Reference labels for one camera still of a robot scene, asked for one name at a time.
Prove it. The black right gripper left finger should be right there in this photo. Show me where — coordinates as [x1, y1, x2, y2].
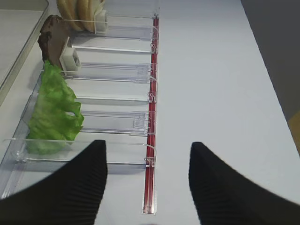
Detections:
[0, 140, 108, 225]

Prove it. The brown meat patty in rack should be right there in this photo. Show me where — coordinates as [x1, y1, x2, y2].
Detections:
[37, 15, 71, 69]

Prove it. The clear acrylic right rack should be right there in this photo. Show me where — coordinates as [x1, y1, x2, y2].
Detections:
[0, 4, 159, 214]

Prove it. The left bun in right rack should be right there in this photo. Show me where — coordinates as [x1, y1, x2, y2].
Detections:
[56, 0, 84, 31]

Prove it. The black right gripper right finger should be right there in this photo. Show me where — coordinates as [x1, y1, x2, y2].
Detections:
[188, 142, 300, 225]

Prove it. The bun in rack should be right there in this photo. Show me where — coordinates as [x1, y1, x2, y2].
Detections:
[77, 0, 105, 32]
[56, 0, 84, 31]

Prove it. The cream metal tray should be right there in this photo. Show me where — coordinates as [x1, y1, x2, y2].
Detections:
[0, 0, 49, 103]

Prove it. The green lettuce leaf in rack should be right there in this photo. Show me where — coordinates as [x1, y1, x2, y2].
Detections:
[27, 60, 84, 155]

